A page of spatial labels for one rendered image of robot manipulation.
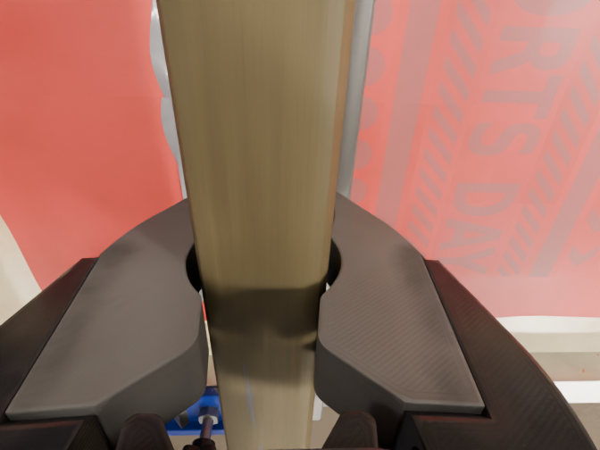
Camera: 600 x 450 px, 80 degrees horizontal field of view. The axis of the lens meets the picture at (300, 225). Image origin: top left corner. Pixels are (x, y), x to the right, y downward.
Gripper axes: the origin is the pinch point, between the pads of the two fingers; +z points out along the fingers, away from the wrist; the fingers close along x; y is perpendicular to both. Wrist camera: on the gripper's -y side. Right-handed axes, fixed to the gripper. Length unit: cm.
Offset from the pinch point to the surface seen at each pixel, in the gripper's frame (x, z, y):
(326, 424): 28, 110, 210
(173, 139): -7.1, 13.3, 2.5
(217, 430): -5.6, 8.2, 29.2
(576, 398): 30.9, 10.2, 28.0
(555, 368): 28.4, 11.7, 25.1
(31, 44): -14.6, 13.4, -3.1
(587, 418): 191, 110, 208
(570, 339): 30.5, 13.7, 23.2
